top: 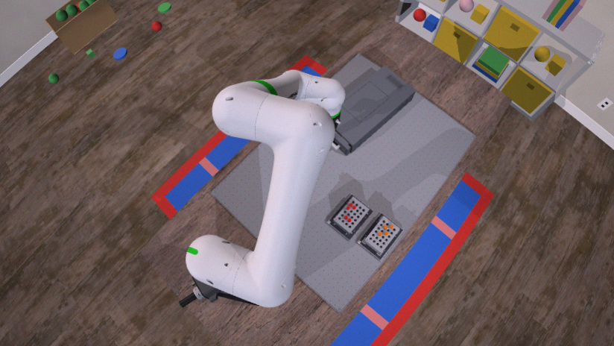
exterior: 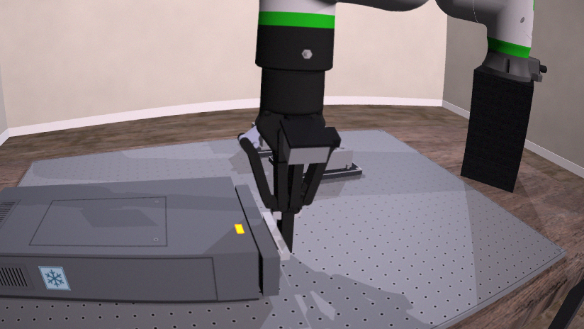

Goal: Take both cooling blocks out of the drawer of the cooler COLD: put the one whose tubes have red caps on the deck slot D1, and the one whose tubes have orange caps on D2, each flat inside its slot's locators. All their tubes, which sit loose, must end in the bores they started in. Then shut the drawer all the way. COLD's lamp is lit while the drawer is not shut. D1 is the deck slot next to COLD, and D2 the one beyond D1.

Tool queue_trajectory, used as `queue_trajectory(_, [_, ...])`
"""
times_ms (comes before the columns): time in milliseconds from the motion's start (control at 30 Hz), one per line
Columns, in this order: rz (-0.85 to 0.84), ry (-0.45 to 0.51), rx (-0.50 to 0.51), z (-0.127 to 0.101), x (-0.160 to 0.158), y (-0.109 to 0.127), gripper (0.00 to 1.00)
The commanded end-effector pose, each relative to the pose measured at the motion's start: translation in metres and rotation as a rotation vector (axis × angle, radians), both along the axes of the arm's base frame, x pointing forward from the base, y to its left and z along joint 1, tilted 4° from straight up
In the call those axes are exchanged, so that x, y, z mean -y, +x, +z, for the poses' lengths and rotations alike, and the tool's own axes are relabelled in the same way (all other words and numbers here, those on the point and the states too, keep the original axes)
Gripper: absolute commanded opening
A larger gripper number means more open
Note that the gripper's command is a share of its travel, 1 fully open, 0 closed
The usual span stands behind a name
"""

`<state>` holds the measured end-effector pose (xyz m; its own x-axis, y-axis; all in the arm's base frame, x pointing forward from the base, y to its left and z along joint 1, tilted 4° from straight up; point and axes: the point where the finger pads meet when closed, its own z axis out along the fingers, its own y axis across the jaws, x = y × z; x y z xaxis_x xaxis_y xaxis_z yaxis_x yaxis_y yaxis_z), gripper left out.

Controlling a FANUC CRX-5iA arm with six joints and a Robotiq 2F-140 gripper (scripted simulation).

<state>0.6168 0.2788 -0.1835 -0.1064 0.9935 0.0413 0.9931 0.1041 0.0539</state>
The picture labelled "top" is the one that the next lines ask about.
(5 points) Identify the white tube rack with holes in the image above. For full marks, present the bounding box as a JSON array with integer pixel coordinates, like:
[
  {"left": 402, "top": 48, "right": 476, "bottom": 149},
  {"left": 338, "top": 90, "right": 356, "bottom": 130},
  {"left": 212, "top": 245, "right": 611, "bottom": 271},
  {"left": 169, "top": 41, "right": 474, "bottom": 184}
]
[
  {"left": 364, "top": 216, "right": 400, "bottom": 254},
  {"left": 333, "top": 197, "right": 369, "bottom": 234}
]

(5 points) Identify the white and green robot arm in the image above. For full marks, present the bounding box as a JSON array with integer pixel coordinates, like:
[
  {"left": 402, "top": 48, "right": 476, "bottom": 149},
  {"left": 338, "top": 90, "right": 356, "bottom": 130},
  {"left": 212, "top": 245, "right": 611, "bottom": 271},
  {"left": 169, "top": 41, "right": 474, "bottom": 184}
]
[{"left": 179, "top": 70, "right": 345, "bottom": 307}]

